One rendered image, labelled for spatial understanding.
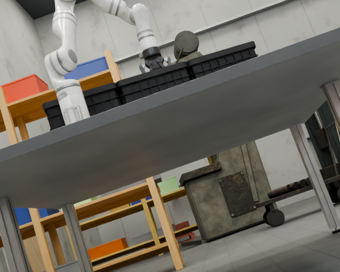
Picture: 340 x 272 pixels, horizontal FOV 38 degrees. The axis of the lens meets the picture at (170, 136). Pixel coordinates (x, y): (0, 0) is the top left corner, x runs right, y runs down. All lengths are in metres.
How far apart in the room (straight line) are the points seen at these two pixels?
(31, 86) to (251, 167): 3.61
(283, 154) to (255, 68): 10.58
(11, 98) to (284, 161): 8.48
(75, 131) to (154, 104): 0.24
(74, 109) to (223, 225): 5.29
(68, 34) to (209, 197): 5.20
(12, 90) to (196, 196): 3.28
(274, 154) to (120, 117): 10.62
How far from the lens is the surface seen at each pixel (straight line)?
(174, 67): 1.98
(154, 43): 2.07
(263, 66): 1.45
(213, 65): 2.01
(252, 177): 6.96
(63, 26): 1.93
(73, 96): 1.76
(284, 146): 12.03
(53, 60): 1.82
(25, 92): 4.51
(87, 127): 1.45
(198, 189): 6.86
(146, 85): 1.96
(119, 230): 12.04
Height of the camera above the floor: 0.31
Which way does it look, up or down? 11 degrees up
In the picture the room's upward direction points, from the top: 19 degrees counter-clockwise
